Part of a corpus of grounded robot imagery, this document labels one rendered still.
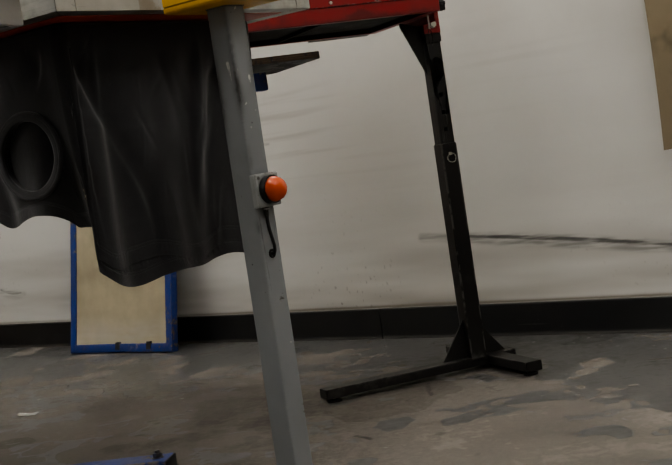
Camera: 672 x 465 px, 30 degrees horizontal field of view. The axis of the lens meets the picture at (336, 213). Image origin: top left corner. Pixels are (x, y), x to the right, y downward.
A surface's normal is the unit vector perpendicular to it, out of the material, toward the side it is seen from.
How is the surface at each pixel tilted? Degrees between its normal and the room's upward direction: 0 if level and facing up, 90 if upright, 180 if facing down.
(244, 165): 90
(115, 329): 77
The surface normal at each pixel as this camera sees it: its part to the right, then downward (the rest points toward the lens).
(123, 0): 0.77, -0.08
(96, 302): -0.62, -0.07
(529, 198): -0.62, 0.14
